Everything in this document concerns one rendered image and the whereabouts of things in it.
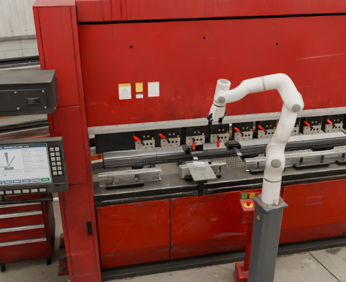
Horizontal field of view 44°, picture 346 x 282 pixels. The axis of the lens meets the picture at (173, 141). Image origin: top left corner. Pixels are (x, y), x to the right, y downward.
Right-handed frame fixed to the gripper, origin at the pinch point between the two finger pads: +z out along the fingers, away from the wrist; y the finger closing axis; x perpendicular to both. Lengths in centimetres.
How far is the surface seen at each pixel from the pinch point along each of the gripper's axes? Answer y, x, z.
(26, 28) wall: -43, -461, 111
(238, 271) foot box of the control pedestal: -32, 33, 139
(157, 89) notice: 9, -55, 0
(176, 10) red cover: -2, -59, -56
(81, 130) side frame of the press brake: 69, -56, 19
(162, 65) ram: 6, -57, -18
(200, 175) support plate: -11, -13, 58
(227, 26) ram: -37, -42, -48
